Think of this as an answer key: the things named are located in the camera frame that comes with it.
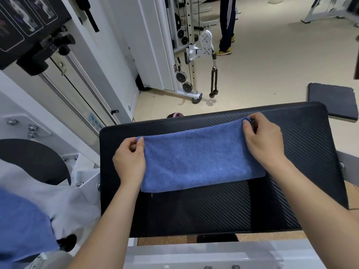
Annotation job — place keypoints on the person's left hand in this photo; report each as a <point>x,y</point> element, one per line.
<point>127,165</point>

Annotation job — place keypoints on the person's right hand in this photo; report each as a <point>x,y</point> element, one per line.
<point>265,140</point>

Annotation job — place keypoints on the person's left thumb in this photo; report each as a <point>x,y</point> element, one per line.
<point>138,147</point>

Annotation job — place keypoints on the person's right thumb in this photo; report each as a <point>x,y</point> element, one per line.
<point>248,128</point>

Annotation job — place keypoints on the blue microfibre towel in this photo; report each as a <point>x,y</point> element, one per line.
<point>196,159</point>

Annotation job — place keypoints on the person's right forearm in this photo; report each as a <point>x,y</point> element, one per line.
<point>314,210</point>

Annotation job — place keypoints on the person's left forearm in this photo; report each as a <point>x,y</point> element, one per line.
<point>109,224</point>

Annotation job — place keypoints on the pink small object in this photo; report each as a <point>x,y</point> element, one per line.
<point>176,114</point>

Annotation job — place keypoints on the black padded machine pad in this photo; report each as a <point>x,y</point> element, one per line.
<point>213,210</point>

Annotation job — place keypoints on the black square floor mat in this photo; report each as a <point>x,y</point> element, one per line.
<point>333,100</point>

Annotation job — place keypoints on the grey cloth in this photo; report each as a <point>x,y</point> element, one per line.
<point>56,204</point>

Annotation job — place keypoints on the black round pad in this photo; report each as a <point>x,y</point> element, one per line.
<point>33,159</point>

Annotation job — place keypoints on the black phone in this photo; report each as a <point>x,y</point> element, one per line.
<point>217,238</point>

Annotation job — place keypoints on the black round knob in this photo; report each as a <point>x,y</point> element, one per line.
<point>67,243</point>

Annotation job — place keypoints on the white metal base beam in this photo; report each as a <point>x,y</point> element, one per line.
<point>224,254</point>

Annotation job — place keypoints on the black adjustment knob assembly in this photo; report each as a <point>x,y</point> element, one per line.
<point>47,50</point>

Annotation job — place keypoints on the blue cloth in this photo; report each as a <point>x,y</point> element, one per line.
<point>22,229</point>

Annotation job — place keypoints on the black exercise chart placard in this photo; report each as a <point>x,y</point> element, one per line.
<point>25,13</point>

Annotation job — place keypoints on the white gym machine frame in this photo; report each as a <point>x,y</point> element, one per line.
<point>95,67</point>

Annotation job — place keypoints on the grey metal bracket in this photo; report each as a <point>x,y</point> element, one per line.
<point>347,166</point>

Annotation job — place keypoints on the white weight bench frame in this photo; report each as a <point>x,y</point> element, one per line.
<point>325,8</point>

